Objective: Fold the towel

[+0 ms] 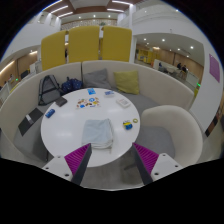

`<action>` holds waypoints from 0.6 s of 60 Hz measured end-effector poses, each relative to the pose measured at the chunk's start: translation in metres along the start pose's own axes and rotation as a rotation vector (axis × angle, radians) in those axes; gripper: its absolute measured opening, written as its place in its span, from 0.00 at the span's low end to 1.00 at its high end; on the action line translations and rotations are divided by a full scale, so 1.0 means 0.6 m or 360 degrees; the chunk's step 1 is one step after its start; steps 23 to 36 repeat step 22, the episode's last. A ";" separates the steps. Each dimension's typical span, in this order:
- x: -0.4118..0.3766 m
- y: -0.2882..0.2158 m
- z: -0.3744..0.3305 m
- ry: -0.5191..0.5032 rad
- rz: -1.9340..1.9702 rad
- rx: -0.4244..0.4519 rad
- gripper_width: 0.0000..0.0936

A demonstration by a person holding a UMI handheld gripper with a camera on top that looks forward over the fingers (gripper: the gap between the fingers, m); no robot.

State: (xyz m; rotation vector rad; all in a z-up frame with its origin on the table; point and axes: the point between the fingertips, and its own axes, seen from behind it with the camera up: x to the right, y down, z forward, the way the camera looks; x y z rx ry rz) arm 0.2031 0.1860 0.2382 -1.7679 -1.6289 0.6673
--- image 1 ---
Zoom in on yellow partition panel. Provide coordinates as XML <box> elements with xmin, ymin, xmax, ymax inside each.
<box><xmin>67</xmin><ymin>25</ymin><xmax>101</xmax><ymax>64</ymax></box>
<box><xmin>40</xmin><ymin>30</ymin><xmax>68</xmax><ymax>72</ymax></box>
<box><xmin>100</xmin><ymin>25</ymin><xmax>133</xmax><ymax>63</ymax></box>

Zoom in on grey cushion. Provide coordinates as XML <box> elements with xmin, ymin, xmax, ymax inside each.
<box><xmin>82</xmin><ymin>68</ymin><xmax>113</xmax><ymax>90</ymax></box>

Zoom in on curved beige sofa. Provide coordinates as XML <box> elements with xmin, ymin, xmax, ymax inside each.
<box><xmin>0</xmin><ymin>59</ymin><xmax>196</xmax><ymax>161</ymax></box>

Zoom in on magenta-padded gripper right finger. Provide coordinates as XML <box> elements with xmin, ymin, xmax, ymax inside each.
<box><xmin>131</xmin><ymin>142</ymin><xmax>184</xmax><ymax>186</ymax></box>

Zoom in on black laptop sleeve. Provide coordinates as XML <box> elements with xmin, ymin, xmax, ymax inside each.
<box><xmin>17</xmin><ymin>107</ymin><xmax>44</xmax><ymax>137</ymax></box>

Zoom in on olive yellow cushion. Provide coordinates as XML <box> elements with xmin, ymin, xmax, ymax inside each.
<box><xmin>113</xmin><ymin>69</ymin><xmax>141</xmax><ymax>96</ymax></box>

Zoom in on ceiling light strips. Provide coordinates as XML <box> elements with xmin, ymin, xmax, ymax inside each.
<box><xmin>43</xmin><ymin>0</ymin><xmax>134</xmax><ymax>18</ymax></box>

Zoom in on yellow blue toy figure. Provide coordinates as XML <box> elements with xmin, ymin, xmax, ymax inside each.
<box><xmin>122</xmin><ymin>119</ymin><xmax>133</xmax><ymax>131</ymax></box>

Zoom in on light blue towel with lettering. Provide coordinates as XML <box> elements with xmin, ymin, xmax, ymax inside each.
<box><xmin>81</xmin><ymin>118</ymin><xmax>115</xmax><ymax>150</ymax></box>

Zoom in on white sticker sheet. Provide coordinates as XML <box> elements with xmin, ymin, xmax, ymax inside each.
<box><xmin>75</xmin><ymin>96</ymin><xmax>102</xmax><ymax>110</ymax></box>

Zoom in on purple wall sign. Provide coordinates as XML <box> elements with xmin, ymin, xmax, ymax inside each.
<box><xmin>208</xmin><ymin>53</ymin><xmax>222</xmax><ymax>84</ymax></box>

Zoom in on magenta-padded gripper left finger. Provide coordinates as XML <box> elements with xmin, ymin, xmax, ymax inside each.
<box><xmin>41</xmin><ymin>143</ymin><xmax>93</xmax><ymax>186</ymax></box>

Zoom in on grey backpack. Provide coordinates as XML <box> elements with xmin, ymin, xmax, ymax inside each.
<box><xmin>37</xmin><ymin>74</ymin><xmax>63</xmax><ymax>107</ymax></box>

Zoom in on flat white box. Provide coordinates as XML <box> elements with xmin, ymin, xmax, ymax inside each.
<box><xmin>115</xmin><ymin>97</ymin><xmax>132</xmax><ymax>109</ymax></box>

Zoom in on dark blue patterned bag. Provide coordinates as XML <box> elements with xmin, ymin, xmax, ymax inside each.
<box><xmin>60</xmin><ymin>76</ymin><xmax>84</xmax><ymax>95</ymax></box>

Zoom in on small white blue packet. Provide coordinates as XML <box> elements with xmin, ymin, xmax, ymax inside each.
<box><xmin>103</xmin><ymin>90</ymin><xmax>116</xmax><ymax>98</ymax></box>

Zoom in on white armchair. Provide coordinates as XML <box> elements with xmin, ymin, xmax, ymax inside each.
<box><xmin>134</xmin><ymin>104</ymin><xmax>204</xmax><ymax>168</ymax></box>

